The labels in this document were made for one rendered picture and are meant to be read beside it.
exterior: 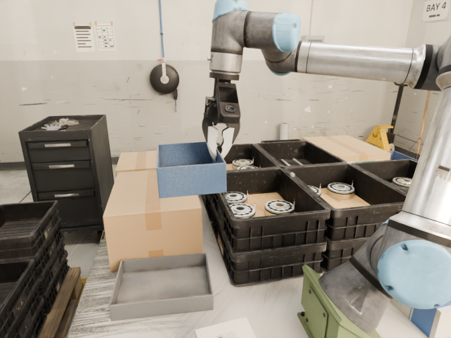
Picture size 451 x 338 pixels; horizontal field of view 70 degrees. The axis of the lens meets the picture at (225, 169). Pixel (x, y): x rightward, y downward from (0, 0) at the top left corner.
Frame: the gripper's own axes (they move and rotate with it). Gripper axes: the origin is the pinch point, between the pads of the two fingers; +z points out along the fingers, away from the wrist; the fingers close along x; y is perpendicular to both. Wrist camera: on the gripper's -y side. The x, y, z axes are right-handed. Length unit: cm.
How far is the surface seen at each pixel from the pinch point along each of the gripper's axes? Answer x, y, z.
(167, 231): 11.5, 16.3, 30.3
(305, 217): -27.1, 1.9, 17.2
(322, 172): -51, 42, 16
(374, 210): -49, 3, 15
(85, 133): 67, 147, 31
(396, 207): -56, 4, 14
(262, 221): -14.2, 1.2, 18.3
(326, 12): -182, 359, -98
